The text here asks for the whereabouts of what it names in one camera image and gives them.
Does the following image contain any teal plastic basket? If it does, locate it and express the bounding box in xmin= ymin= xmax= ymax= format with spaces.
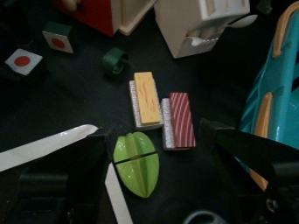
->
xmin=238 ymin=0 xmax=299 ymax=176

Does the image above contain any green sushi ring piece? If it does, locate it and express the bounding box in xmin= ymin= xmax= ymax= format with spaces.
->
xmin=101 ymin=46 xmax=131 ymax=77

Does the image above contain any white wooden knife block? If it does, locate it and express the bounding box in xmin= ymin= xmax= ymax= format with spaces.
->
xmin=154 ymin=0 xmax=251 ymax=60

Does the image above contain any white toy knife blade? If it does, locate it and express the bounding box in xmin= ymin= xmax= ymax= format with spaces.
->
xmin=105 ymin=162 xmax=135 ymax=224

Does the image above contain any yellow egg nigiri toy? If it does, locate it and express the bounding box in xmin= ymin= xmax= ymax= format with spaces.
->
xmin=129 ymin=71 xmax=165 ymax=131

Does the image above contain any red circle white block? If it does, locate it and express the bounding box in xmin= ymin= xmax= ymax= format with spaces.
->
xmin=5 ymin=47 xmax=45 ymax=81

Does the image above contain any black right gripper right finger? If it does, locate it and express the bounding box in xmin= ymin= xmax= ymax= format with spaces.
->
xmin=199 ymin=117 xmax=277 ymax=224

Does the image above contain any green sushi cube red dot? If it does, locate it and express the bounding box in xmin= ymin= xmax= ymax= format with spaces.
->
xmin=42 ymin=20 xmax=77 ymax=55

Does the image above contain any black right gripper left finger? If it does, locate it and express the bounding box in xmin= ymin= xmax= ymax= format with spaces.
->
xmin=63 ymin=129 xmax=111 ymax=224

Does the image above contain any light green toy leaf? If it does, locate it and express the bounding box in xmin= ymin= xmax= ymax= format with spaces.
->
xmin=113 ymin=131 xmax=161 ymax=200

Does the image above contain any red striped nigiri toy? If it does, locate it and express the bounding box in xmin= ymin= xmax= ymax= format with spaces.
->
xmin=161 ymin=92 xmax=198 ymax=151

